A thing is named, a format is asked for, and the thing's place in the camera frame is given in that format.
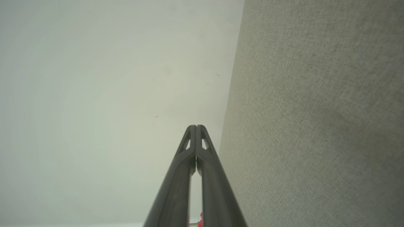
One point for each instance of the red shorts with white stripe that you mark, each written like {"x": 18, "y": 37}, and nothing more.
{"x": 200, "y": 221}

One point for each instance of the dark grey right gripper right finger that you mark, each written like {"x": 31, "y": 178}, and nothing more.
{"x": 217, "y": 195}

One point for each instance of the grey fabric sofa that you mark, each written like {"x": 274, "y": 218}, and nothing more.
{"x": 315, "y": 119}

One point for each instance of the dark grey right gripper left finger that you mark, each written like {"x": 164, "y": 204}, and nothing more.
{"x": 172, "y": 195}

